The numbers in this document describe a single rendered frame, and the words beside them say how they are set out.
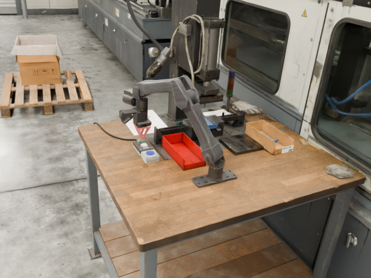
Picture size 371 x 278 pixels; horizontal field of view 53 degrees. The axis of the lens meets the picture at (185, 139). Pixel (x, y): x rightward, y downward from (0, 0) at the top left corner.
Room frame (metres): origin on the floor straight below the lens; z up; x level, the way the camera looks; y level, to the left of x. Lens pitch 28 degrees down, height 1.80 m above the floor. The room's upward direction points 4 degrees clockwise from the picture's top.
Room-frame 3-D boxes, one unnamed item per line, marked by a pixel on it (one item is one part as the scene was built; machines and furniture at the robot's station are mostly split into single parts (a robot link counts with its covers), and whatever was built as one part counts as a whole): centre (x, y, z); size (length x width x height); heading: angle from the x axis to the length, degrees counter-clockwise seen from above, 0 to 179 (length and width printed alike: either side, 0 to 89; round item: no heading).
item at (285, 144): (1.75, -0.44, 0.93); 0.25 x 0.13 x 0.08; 28
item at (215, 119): (1.79, -0.09, 0.98); 0.20 x 0.10 x 0.01; 118
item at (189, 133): (1.79, -0.09, 0.94); 0.20 x 0.10 x 0.07; 118
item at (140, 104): (1.61, 0.22, 1.14); 0.07 x 0.06 x 0.07; 56
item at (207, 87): (1.85, -0.04, 1.22); 0.26 x 0.18 x 0.30; 28
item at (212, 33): (1.79, -0.09, 1.37); 0.11 x 0.09 x 0.30; 118
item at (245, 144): (1.70, -0.29, 0.91); 0.17 x 0.16 x 0.02; 118
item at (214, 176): (1.37, -0.14, 0.94); 0.20 x 0.07 x 0.08; 118
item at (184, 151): (1.55, 0.01, 0.93); 0.25 x 0.12 x 0.06; 28
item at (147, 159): (1.50, 0.16, 0.90); 0.07 x 0.07 x 0.06; 28
